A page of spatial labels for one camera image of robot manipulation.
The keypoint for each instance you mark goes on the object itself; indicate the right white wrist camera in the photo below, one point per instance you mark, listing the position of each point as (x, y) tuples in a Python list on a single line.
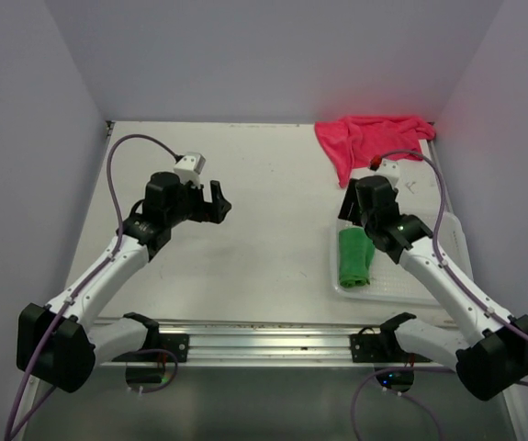
[(391, 171)]

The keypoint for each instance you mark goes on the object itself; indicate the clear plastic tray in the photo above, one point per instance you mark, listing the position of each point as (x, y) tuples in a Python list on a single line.
[(391, 283)]

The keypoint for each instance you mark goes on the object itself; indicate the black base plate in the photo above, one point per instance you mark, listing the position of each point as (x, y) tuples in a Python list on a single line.
[(368, 348), (177, 344)]

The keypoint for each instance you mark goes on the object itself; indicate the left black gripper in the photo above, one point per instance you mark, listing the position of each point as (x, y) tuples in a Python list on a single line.
[(206, 209)]

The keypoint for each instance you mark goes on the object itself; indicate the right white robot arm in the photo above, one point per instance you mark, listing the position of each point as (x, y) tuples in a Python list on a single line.
[(489, 351)]

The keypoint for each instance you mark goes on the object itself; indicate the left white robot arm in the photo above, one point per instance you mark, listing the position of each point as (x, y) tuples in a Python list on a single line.
[(57, 342)]

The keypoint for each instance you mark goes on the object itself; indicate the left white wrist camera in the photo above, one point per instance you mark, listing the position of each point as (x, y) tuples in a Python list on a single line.
[(189, 168)]

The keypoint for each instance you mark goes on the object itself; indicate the green towel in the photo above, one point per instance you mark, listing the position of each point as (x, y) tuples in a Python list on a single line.
[(356, 254)]

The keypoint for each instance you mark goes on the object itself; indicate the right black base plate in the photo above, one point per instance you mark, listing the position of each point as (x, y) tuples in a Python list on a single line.
[(368, 348)]

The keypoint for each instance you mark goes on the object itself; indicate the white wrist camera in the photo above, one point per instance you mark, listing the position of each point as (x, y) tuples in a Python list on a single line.
[(391, 171), (189, 168)]

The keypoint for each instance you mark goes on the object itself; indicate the pink towel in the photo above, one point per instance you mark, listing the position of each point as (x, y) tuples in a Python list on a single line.
[(351, 142)]

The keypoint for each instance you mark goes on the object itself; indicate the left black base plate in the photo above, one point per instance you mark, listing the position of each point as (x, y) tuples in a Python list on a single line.
[(177, 344)]

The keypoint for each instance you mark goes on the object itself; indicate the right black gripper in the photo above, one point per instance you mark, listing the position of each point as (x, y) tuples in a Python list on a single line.
[(349, 209)]

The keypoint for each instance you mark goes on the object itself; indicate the aluminium mounting rail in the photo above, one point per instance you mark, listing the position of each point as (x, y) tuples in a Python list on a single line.
[(278, 345)]

